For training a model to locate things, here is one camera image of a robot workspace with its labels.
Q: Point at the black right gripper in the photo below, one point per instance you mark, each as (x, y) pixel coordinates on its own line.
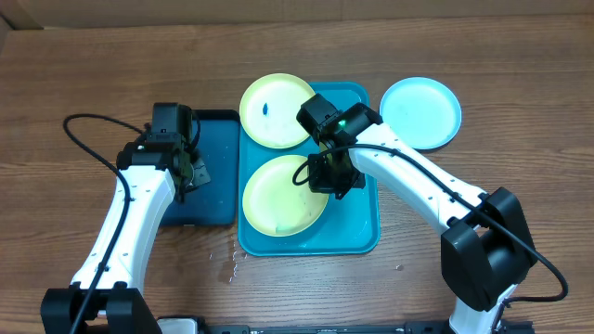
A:
(331, 181)

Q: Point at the yellow plate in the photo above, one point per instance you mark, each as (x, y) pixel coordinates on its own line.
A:
(274, 205)
(269, 107)

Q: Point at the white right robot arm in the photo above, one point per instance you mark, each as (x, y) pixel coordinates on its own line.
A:
(485, 241)

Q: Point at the black tray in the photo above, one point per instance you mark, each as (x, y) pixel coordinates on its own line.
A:
(215, 203)

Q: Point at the blue plastic tray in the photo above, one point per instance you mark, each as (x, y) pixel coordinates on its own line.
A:
(347, 226)

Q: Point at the light blue plate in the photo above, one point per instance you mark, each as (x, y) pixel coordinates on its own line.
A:
(423, 112)

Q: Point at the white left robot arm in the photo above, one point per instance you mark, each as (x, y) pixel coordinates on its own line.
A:
(106, 294)

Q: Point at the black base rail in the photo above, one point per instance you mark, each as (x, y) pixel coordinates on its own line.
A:
(348, 328)

